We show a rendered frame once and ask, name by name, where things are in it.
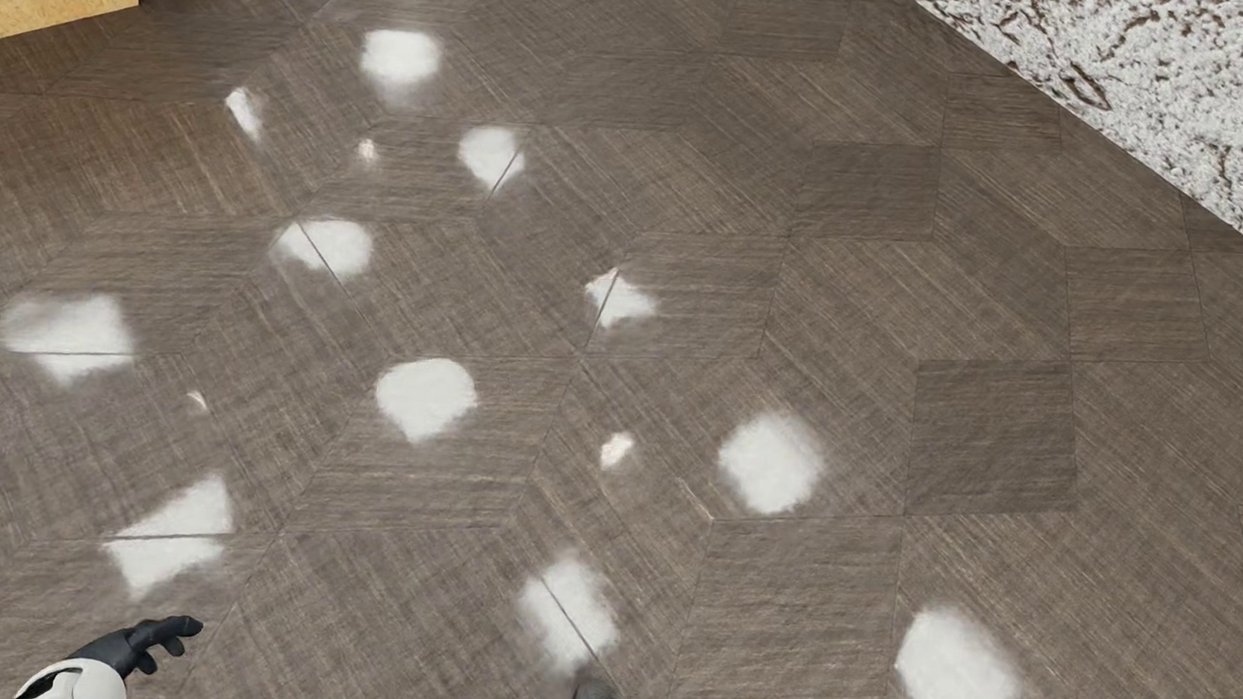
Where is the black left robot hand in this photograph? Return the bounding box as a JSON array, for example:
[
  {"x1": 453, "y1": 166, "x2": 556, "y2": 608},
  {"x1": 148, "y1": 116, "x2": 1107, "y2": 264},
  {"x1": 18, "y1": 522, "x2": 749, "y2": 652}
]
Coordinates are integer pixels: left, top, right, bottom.
[{"x1": 67, "y1": 605, "x2": 206, "y2": 688}]

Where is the speckled granite counter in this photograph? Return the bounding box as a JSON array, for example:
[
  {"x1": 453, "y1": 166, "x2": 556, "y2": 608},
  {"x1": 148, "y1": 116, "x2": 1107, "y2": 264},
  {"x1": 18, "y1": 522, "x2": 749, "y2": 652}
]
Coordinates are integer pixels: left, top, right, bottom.
[{"x1": 838, "y1": 0, "x2": 1243, "y2": 297}]

